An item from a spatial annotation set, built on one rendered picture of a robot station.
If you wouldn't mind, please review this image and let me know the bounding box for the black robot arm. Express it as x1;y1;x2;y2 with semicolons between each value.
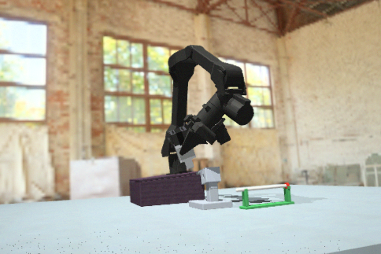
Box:
161;45;254;175

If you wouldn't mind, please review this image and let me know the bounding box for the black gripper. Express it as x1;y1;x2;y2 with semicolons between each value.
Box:
179;102;224;156

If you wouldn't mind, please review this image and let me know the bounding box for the white pin with red cap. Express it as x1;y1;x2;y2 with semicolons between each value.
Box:
236;182;290;192

